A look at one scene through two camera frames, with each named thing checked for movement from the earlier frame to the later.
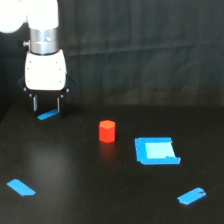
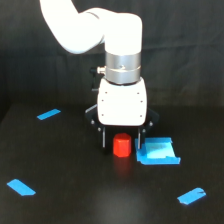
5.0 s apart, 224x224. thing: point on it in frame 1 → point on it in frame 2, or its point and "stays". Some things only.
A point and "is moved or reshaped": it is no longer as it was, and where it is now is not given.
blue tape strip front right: (191, 196) stays
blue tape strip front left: (20, 188) stays
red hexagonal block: (107, 131) is moved or reshaped
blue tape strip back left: (48, 114) stays
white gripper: (46, 73) → (121, 105)
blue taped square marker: (156, 151) stays
